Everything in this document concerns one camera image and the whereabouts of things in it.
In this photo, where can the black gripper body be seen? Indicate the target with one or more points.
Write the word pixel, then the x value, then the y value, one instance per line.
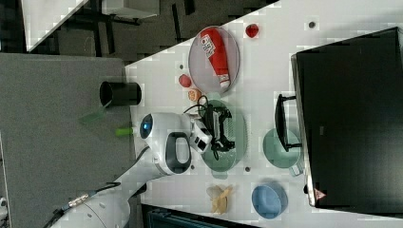
pixel 213 119

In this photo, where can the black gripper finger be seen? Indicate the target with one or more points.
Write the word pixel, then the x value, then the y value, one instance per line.
pixel 221 114
pixel 222 144

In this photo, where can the green plastic strainer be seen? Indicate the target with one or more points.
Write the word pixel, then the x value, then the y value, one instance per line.
pixel 234 129

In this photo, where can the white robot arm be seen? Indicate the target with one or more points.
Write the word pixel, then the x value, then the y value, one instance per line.
pixel 170 139

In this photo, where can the orange slice toy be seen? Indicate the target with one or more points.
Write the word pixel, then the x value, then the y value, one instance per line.
pixel 194 94

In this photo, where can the lavender round plate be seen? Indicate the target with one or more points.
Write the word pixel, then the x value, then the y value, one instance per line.
pixel 201 71

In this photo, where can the green cup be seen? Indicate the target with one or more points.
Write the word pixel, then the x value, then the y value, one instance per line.
pixel 275 153

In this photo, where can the red toy strawberry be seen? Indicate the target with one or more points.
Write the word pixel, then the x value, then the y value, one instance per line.
pixel 185 81

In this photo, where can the yellow banana peel toy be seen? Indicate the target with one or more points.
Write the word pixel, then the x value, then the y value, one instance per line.
pixel 219 198

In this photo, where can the blue bowl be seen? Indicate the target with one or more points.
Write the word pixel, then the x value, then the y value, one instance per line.
pixel 269 200

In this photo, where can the red ketchup bottle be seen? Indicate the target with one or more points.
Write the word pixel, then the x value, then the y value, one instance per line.
pixel 214 49

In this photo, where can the small red tomato toy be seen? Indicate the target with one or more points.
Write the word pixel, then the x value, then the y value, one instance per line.
pixel 252 30

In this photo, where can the green lime toy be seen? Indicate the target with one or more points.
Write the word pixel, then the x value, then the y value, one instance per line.
pixel 122 132

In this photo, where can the black pot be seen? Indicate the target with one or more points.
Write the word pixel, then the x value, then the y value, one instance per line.
pixel 120 94

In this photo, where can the black toaster oven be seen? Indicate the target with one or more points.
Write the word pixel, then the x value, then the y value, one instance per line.
pixel 349 97

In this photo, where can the green spatula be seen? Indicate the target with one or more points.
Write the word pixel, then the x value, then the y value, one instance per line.
pixel 94 116

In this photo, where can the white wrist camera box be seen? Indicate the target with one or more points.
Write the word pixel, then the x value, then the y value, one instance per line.
pixel 200 137

